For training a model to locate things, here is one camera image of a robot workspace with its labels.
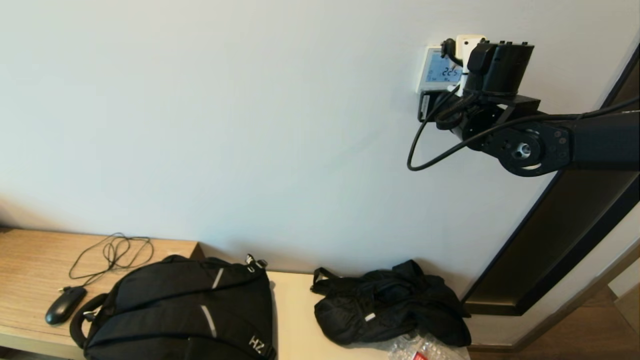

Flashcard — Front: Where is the white wall thermostat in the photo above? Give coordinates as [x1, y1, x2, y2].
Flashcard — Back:
[416, 46, 463, 94]

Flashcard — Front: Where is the small crumpled black bag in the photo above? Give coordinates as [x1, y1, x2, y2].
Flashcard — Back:
[310, 259, 472, 348]

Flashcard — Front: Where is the clear plastic bag red label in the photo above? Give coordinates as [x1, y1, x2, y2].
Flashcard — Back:
[385, 332, 468, 360]

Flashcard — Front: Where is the large black backpack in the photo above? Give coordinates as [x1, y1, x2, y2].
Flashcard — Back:
[70, 255, 277, 360]

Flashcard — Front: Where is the black computer mouse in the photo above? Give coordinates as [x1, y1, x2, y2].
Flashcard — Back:
[45, 286, 88, 326]

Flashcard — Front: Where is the white wrist camera mount bracket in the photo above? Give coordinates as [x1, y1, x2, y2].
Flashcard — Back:
[456, 34, 487, 96]

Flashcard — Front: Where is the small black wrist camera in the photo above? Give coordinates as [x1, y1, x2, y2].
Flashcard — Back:
[440, 38, 461, 67]

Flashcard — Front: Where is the black corrugated cable sleeve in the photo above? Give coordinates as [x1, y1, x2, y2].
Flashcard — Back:
[434, 95, 478, 132]

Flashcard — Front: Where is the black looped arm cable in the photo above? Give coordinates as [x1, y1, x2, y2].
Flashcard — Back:
[406, 95, 640, 172]

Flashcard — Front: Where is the dark brown door frame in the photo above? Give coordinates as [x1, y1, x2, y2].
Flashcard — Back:
[460, 37, 640, 317]

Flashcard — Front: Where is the thin black mouse cable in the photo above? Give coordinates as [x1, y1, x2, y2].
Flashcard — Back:
[59, 233, 155, 293]

